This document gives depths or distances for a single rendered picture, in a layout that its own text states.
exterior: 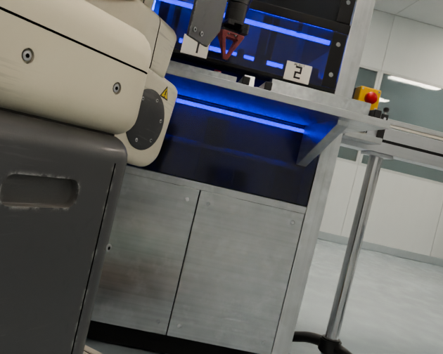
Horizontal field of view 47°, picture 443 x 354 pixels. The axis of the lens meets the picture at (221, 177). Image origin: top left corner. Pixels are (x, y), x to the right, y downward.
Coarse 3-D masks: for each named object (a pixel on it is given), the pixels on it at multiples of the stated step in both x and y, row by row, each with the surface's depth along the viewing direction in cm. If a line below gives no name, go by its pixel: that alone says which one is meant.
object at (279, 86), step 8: (272, 80) 127; (272, 88) 127; (280, 88) 127; (288, 88) 127; (296, 88) 127; (304, 88) 127; (312, 88) 127; (296, 96) 127; (304, 96) 127; (312, 96) 128; (320, 96) 128; (328, 96) 128; (336, 96) 128; (328, 104) 128; (336, 104) 128; (344, 104) 128; (352, 104) 128; (360, 104) 129; (368, 104) 129; (360, 112) 129; (368, 112) 129
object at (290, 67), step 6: (288, 60) 164; (288, 66) 164; (294, 66) 164; (300, 66) 164; (306, 66) 164; (288, 72) 164; (294, 72) 164; (306, 72) 165; (288, 78) 164; (294, 78) 164; (300, 78) 165; (306, 78) 165
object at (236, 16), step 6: (228, 6) 140; (234, 6) 139; (240, 6) 139; (246, 6) 140; (228, 12) 140; (234, 12) 139; (240, 12) 139; (246, 12) 141; (228, 18) 136; (234, 18) 139; (240, 18) 139; (228, 24) 138; (234, 24) 139; (240, 24) 137; (246, 24) 138
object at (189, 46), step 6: (186, 36) 161; (186, 42) 161; (192, 42) 161; (186, 48) 161; (192, 48) 161; (198, 48) 161; (204, 48) 161; (192, 54) 161; (198, 54) 161; (204, 54) 161
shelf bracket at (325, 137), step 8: (336, 120) 133; (304, 128) 165; (312, 128) 156; (320, 128) 147; (328, 128) 139; (336, 128) 134; (344, 128) 133; (304, 136) 163; (312, 136) 153; (320, 136) 145; (328, 136) 140; (336, 136) 139; (304, 144) 160; (312, 144) 151; (320, 144) 146; (328, 144) 145; (304, 152) 158; (312, 152) 153; (320, 152) 152; (304, 160) 160
